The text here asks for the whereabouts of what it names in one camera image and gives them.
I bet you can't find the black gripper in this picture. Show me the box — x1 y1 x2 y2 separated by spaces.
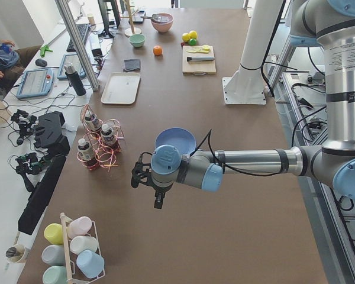
153 185 167 209

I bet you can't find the blue plate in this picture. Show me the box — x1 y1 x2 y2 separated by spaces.
155 127 196 154

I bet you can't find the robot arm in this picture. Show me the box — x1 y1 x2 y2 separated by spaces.
147 1 355 209

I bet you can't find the tea bottle middle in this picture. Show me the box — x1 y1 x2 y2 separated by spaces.
101 124 121 152

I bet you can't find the tea bottle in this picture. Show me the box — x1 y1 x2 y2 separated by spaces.
78 138 99 170
84 112 102 133
101 124 121 152

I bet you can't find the pink cup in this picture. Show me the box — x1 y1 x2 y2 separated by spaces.
67 216 92 239

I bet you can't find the tea bottle front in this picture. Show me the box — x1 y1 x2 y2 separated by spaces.
78 138 99 170

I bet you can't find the white cup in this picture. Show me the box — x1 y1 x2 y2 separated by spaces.
70 235 99 255

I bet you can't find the blue cup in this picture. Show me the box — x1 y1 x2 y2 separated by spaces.
76 250 105 279

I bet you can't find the tea bottle back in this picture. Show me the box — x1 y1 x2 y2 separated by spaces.
84 112 102 133

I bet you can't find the yellow cup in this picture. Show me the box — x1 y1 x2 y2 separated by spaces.
44 223 63 245

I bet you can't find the grey cup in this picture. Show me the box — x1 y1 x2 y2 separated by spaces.
41 244 65 266

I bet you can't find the cream rabbit tray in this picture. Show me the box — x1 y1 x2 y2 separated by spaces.
101 72 140 105

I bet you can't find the mint green cup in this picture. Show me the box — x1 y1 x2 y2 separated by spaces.
42 266 67 284

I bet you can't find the grey folded cloth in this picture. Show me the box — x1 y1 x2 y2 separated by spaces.
123 59 141 72

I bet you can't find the bamboo cutting board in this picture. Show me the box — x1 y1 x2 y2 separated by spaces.
182 46 217 75

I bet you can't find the steel muddler black tip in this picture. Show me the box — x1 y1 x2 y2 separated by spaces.
186 56 215 62

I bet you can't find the orange mandarin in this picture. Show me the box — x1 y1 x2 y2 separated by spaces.
153 45 163 56

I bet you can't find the black water bottle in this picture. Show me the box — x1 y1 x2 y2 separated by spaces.
64 62 86 96

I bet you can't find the paper cup with items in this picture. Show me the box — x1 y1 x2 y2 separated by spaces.
5 244 30 263

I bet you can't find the yellow plastic knife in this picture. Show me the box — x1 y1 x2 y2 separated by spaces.
186 49 210 54

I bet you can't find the green bowl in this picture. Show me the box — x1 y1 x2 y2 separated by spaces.
129 34 146 48

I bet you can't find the green lime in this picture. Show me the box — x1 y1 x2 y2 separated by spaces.
188 38 197 46

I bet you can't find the teach pendant right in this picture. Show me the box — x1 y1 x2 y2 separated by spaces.
57 53 86 80

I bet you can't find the teach pendant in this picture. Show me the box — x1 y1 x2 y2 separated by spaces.
57 53 86 80
16 68 54 99

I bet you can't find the yellow lemon lower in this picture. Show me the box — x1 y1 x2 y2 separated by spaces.
182 33 191 43

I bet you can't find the yellow lemon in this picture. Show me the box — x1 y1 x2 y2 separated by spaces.
188 31 198 41
182 33 191 43

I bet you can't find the teach pendant left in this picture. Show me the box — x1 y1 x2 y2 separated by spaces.
16 68 54 99

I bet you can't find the yellow lemon upper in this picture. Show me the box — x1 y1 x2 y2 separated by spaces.
188 31 198 41

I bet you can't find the wooden stand with base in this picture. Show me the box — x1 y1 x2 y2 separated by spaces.
122 0 142 37

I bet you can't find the pink bowl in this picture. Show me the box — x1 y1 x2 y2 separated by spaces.
151 13 173 33

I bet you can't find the black computer mouse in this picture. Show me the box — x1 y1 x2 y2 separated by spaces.
35 59 47 67

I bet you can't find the black keyboard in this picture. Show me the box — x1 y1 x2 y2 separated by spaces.
66 23 91 53

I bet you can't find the seated person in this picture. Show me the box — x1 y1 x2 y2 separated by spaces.
0 40 41 84

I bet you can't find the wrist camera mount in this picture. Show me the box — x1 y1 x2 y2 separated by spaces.
131 152 152 188

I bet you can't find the copper wire bottle rack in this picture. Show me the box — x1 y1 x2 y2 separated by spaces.
80 104 124 172

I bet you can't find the cup rack wooden handle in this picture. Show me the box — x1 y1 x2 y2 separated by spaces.
60 212 106 281

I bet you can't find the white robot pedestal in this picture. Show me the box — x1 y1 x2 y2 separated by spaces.
222 1 286 105

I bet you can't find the aluminium frame post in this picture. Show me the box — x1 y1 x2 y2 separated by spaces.
55 0 99 91

